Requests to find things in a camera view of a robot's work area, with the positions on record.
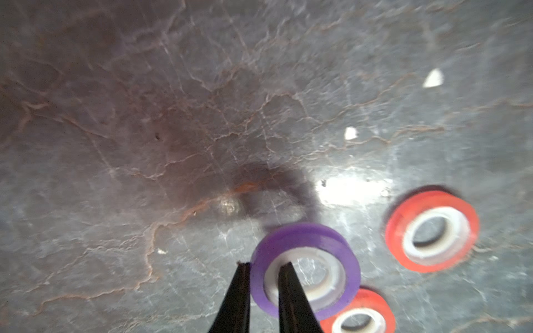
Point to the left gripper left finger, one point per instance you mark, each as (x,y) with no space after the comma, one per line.
(234,313)

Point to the red tape roll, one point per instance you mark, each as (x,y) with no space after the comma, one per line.
(461,232)
(366,303)

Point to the purple tape roll back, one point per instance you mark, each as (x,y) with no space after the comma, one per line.
(306,240)

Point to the red tape roll front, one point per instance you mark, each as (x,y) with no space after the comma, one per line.
(366,303)

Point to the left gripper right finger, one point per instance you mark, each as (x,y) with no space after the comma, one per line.
(294,311)

